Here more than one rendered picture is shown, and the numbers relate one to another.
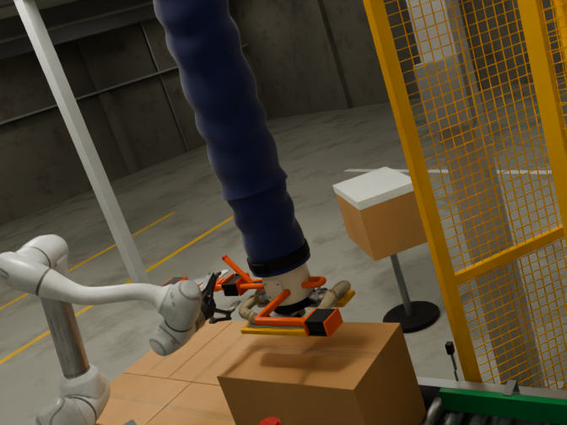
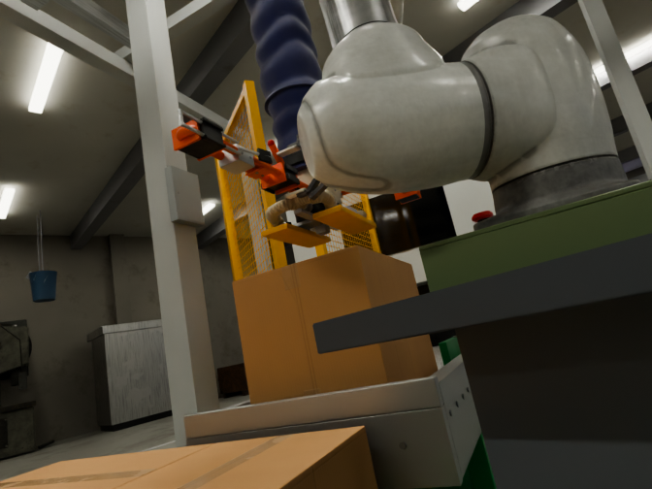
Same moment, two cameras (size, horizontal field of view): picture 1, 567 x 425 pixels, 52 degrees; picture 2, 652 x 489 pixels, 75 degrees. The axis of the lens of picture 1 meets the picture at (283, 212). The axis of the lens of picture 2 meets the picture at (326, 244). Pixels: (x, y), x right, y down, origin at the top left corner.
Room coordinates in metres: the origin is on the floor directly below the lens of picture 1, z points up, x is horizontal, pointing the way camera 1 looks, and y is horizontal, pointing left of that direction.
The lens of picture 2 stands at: (2.37, 1.45, 0.72)
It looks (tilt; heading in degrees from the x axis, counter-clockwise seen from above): 13 degrees up; 254
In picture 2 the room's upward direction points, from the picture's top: 12 degrees counter-clockwise
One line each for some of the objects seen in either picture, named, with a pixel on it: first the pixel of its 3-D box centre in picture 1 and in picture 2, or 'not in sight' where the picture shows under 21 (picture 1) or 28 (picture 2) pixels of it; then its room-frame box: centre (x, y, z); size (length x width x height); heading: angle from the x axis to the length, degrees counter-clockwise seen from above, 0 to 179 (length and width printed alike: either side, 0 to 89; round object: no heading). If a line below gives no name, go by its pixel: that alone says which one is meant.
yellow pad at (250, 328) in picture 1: (283, 321); (346, 216); (1.90, 0.12, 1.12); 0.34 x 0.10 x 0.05; 51
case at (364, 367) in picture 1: (322, 394); (345, 330); (1.97, 0.08, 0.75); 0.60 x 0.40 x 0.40; 52
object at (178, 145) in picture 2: (176, 285); (197, 140); (2.36, 0.53, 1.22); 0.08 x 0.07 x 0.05; 51
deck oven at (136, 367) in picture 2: not in sight; (137, 372); (3.98, -7.92, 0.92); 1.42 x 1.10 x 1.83; 28
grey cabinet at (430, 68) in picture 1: (445, 94); (184, 197); (2.44, -0.80, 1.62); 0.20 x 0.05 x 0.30; 50
